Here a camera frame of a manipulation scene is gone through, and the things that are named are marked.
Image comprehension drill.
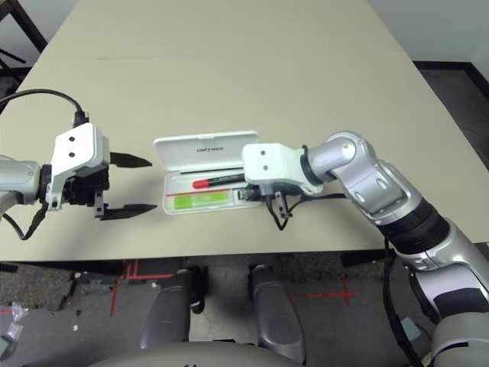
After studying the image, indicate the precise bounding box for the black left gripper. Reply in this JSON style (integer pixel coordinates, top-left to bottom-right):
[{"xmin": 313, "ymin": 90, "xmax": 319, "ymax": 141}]
[{"xmin": 63, "ymin": 151, "xmax": 158, "ymax": 222}]

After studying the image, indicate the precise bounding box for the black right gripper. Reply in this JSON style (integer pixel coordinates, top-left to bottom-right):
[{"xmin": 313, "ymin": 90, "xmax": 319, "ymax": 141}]
[{"xmin": 244, "ymin": 182, "xmax": 303, "ymax": 220}]

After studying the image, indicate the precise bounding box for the red and black marker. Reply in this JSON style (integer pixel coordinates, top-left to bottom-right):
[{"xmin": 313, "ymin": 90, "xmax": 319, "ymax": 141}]
[{"xmin": 192, "ymin": 172, "xmax": 245, "ymax": 190}]

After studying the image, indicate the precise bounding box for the white plastic pencil case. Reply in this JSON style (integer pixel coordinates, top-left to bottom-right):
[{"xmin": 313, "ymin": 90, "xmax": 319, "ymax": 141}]
[{"xmin": 152, "ymin": 129, "xmax": 265, "ymax": 217}]

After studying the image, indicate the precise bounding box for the black table crossbeam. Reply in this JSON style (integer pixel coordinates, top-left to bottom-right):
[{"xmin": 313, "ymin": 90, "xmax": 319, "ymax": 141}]
[{"xmin": 182, "ymin": 255, "xmax": 280, "ymax": 268}]

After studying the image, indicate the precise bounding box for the grey robot right leg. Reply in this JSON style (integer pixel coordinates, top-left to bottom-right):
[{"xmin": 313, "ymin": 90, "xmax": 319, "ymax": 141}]
[{"xmin": 250, "ymin": 265, "xmax": 309, "ymax": 364}]

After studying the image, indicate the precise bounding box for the grey robot leg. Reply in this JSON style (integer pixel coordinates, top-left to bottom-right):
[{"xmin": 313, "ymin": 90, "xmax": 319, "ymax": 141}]
[
  {"xmin": 140, "ymin": 269, "xmax": 192, "ymax": 351},
  {"xmin": 250, "ymin": 265, "xmax": 309, "ymax": 364}
]

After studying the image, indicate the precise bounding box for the grey robot left leg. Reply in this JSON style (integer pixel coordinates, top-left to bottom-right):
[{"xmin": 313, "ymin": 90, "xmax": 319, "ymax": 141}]
[{"xmin": 140, "ymin": 269, "xmax": 192, "ymax": 351}]

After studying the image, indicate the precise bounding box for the grey robot torso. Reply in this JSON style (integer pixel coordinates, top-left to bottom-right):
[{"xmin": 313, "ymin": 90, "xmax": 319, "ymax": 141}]
[{"xmin": 86, "ymin": 341, "xmax": 306, "ymax": 367}]

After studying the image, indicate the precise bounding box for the black tripod stand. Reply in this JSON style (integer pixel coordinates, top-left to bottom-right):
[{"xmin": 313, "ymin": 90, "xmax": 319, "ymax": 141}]
[{"xmin": 0, "ymin": 47, "xmax": 31, "ymax": 83}]

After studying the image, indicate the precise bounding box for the crumpled clear plastic bag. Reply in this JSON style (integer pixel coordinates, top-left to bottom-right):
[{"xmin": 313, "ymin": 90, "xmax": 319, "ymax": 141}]
[{"xmin": 0, "ymin": 301, "xmax": 30, "ymax": 357}]

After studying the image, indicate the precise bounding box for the grey floor pedal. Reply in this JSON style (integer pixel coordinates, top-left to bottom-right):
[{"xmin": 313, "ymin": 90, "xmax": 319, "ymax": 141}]
[{"xmin": 399, "ymin": 317, "xmax": 423, "ymax": 341}]

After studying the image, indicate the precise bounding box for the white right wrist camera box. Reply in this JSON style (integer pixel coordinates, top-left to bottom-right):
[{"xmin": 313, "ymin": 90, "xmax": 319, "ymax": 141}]
[{"xmin": 241, "ymin": 143, "xmax": 324, "ymax": 195}]

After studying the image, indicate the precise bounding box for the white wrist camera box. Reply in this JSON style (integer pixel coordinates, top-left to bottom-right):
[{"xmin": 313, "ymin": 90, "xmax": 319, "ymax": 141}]
[
  {"xmin": 241, "ymin": 143, "xmax": 324, "ymax": 195},
  {"xmin": 44, "ymin": 122, "xmax": 112, "ymax": 212}
]

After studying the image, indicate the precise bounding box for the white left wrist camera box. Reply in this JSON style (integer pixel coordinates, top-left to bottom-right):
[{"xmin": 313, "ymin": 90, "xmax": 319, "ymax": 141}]
[{"xmin": 44, "ymin": 122, "xmax": 112, "ymax": 212}]

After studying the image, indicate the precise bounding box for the grey floor bracket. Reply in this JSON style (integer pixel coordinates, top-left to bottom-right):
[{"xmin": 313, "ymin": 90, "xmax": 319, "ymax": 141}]
[{"xmin": 78, "ymin": 278, "xmax": 129, "ymax": 296}]

